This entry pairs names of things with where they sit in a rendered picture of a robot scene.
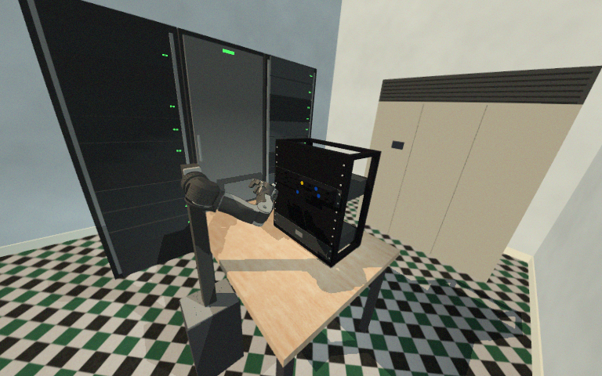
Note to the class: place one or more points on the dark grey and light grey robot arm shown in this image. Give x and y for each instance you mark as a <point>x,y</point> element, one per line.
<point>204,192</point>

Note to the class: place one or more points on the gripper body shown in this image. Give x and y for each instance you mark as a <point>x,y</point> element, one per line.
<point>256,190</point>

